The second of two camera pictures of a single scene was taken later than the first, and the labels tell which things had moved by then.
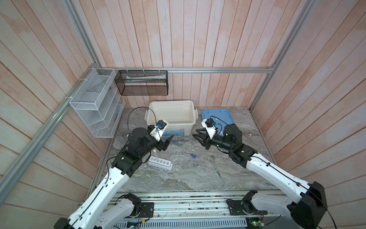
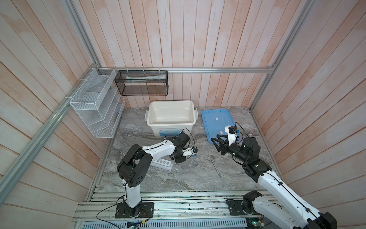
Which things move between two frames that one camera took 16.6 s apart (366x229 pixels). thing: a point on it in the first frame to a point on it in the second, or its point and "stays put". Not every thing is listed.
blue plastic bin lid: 219,118 stays put
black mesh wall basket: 142,82 stays put
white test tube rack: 160,163 stays put
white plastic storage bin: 180,115 stays put
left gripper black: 161,144 to 178,160
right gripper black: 204,141 to 222,146
